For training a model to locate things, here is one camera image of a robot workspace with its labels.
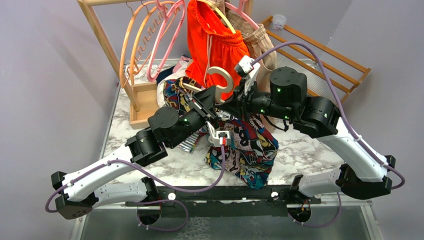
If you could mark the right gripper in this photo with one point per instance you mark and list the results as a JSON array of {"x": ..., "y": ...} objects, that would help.
[{"x": 239, "y": 105}]

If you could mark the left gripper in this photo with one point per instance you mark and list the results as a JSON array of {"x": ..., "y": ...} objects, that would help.
[{"x": 206, "y": 98}]

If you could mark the comic print shorts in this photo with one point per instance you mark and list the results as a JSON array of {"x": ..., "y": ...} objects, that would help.
[{"x": 251, "y": 154}]

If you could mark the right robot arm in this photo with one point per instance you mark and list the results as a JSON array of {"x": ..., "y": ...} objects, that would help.
[{"x": 363, "y": 174}]

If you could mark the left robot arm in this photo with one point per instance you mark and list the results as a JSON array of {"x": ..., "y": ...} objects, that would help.
[{"x": 77, "y": 194}]

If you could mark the orange shorts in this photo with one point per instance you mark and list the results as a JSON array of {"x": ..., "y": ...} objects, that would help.
[{"x": 212, "y": 44}]

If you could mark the yellow hanger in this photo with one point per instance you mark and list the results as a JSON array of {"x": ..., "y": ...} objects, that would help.
[{"x": 223, "y": 17}]

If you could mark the pink hanger right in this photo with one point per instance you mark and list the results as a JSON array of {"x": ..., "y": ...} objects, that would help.
[{"x": 239, "y": 10}]

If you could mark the orange hanger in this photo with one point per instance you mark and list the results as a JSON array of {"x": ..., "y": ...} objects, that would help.
[{"x": 148, "y": 20}]

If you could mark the pink white navy garment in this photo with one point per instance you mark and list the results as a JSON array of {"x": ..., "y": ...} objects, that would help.
[{"x": 170, "y": 73}]

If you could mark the pack of coloured markers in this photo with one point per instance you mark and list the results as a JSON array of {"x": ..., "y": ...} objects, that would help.
[{"x": 189, "y": 144}]

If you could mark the wooden clothes rack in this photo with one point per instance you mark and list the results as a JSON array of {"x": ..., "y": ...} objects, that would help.
[{"x": 143, "y": 104}]

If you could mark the clear plastic cup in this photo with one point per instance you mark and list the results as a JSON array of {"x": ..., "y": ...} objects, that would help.
[{"x": 278, "y": 22}]

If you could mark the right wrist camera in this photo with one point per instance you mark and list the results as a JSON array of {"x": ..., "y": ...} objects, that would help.
[{"x": 248, "y": 68}]

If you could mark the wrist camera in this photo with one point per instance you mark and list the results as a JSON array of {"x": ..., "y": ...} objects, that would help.
[
  {"x": 218, "y": 138},
  {"x": 248, "y": 68}
]

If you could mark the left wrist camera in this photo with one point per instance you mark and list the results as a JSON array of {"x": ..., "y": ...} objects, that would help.
[{"x": 218, "y": 138}]

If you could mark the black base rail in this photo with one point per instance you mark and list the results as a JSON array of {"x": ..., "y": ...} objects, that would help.
[{"x": 226, "y": 201}]

